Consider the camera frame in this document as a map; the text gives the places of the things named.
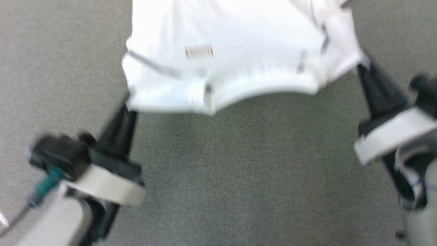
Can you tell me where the black cable teal connector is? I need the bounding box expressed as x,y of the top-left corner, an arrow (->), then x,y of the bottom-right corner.
0,167 -> 65,238

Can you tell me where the white garment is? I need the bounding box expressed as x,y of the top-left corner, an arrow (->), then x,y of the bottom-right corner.
121,0 -> 371,117

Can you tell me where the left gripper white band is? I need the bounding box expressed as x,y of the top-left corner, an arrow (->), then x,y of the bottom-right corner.
64,104 -> 146,207

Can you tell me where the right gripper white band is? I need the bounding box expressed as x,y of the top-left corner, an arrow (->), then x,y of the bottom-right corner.
353,59 -> 437,166

